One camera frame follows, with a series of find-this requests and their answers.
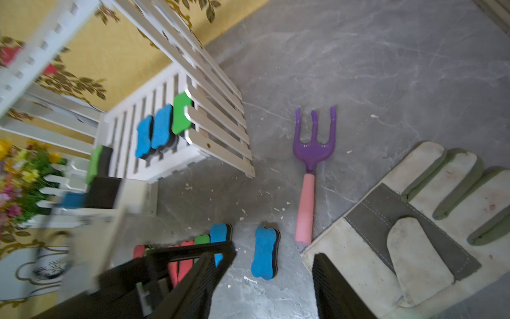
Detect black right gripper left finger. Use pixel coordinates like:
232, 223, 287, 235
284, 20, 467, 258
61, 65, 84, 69
148, 252, 236, 318

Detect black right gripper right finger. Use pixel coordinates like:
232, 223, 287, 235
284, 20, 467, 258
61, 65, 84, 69
312, 253, 376, 318

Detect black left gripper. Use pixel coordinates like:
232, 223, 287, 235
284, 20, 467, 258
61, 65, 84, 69
38, 241, 235, 318

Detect red eraser top shelf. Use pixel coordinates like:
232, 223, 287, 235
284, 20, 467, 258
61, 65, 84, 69
178, 241, 195, 283
133, 245, 146, 259

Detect green eraser top shelf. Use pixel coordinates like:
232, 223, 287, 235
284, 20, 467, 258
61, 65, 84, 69
194, 234, 211, 245

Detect green eraser shelf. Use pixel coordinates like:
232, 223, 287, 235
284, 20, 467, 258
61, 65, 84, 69
171, 92, 193, 135
194, 234, 211, 245
86, 145, 113, 185

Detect blue eraser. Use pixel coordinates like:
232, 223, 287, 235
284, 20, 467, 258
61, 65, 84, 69
151, 104, 176, 150
135, 115, 154, 160
209, 223, 232, 243
251, 227, 280, 280

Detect white wooden two-tier shelf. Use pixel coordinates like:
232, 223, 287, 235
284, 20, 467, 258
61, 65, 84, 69
0, 0, 256, 184

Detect white gardening glove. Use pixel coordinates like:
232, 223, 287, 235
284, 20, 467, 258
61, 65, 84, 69
301, 142, 509, 318

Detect flower bouquet in white planter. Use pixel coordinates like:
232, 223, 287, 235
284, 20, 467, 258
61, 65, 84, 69
1, 140, 70, 244

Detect purple garden fork pink handle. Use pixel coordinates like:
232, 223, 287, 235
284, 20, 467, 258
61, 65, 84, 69
293, 106, 337, 246

